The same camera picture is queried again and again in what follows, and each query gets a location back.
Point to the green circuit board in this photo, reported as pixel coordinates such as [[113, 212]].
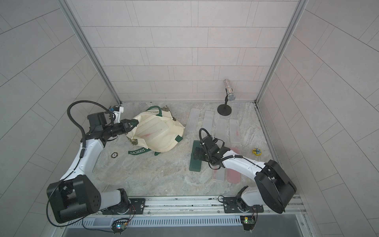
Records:
[[120, 225], [248, 222]]

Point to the silver microphone on stand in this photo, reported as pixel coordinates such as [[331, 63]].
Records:
[[225, 109]]

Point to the left green circuit board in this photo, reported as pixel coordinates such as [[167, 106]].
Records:
[[120, 225]]

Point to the yellow tape measure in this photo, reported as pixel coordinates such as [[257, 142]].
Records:
[[257, 151]]

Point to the cream canvas tote bag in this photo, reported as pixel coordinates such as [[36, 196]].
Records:
[[157, 130]]

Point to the right green circuit board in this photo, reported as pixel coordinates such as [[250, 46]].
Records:
[[248, 222]]

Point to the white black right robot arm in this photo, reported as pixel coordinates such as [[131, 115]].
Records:
[[275, 189]]

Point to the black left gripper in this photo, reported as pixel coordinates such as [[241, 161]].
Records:
[[124, 126]]

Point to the aluminium mounting rail frame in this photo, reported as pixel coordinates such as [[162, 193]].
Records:
[[196, 211]]

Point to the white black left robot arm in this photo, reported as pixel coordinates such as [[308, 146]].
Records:
[[74, 196]]

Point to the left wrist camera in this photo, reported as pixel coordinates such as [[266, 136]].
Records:
[[117, 111]]

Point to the dark green pencil case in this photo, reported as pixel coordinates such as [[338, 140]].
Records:
[[195, 162]]

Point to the translucent pink pencil case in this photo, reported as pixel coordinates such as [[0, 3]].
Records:
[[233, 176]]

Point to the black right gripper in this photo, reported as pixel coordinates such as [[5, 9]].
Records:
[[201, 150]]

